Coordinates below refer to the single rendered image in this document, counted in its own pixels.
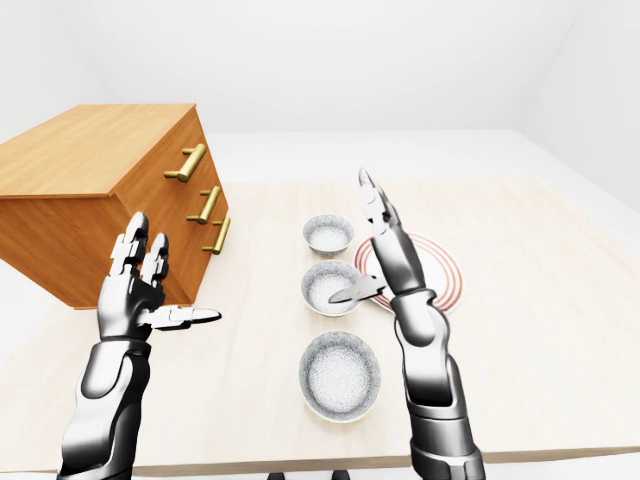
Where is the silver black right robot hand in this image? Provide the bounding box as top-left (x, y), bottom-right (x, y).
top-left (327, 167), bottom-right (438, 305)

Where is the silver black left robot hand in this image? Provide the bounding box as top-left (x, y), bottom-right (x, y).
top-left (96, 211), bottom-right (223, 344)

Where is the white plate with red rings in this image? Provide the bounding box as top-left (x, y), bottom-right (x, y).
top-left (353, 234), bottom-right (467, 317)

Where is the black white patterned bowl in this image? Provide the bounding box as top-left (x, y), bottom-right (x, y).
top-left (302, 214), bottom-right (356, 257)
top-left (300, 260), bottom-right (364, 319)
top-left (298, 330), bottom-right (383, 425)

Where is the wooden cabinet drawer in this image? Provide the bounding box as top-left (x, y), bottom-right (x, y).
top-left (164, 186), bottom-right (233, 307)
top-left (148, 153), bottom-right (226, 282)
top-left (113, 106), bottom-right (215, 247)

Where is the wooden cabinet with drawers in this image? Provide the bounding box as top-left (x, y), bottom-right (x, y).
top-left (0, 103), bottom-right (233, 312)

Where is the brass drawer handle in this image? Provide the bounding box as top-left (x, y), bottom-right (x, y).
top-left (163, 143), bottom-right (208, 182)
top-left (186, 185), bottom-right (223, 225)
top-left (201, 216), bottom-right (233, 257)

